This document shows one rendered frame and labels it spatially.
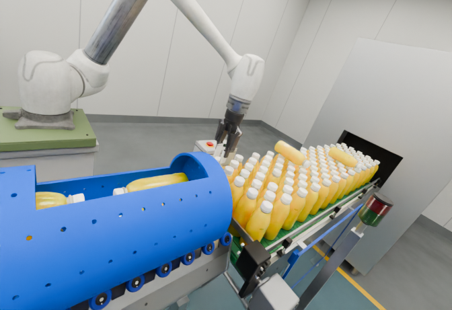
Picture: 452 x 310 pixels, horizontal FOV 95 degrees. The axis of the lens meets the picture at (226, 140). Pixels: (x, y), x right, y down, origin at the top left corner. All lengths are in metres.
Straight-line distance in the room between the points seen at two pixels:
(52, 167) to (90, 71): 0.43
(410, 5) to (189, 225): 4.90
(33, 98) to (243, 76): 0.77
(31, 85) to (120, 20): 0.41
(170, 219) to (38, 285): 0.22
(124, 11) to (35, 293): 0.92
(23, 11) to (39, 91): 2.23
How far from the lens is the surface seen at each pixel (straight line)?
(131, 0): 1.05
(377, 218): 0.89
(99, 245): 0.46
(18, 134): 1.06
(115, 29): 1.08
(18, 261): 0.45
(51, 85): 1.03
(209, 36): 0.88
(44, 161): 1.09
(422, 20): 4.95
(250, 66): 0.76
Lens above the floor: 1.53
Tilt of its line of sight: 22 degrees down
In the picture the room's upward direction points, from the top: 19 degrees clockwise
